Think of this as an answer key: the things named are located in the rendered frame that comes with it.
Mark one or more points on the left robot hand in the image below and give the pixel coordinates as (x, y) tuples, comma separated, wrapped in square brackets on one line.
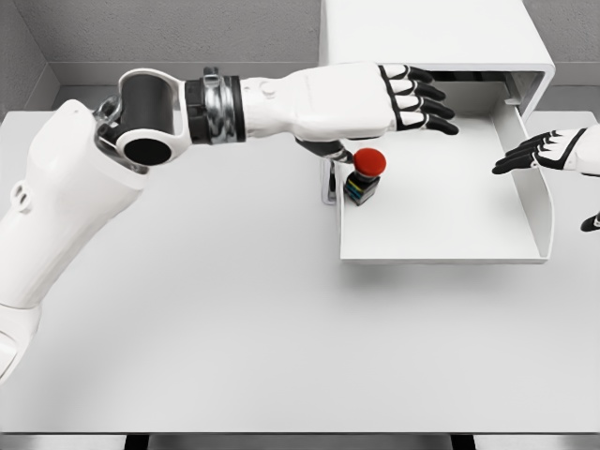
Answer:
[(347, 103)]

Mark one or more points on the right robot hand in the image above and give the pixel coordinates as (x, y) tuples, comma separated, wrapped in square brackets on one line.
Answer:
[(574, 150)]

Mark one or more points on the red button load switch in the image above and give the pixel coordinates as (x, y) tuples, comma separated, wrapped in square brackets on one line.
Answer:
[(369, 161)]

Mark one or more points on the white cabinet drawer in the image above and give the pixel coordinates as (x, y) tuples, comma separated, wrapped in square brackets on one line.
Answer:
[(445, 206)]

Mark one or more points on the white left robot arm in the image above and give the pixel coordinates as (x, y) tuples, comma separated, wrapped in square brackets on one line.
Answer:
[(70, 187)]

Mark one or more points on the white tabletop storage cabinet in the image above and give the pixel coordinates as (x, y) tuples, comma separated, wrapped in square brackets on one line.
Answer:
[(436, 33)]

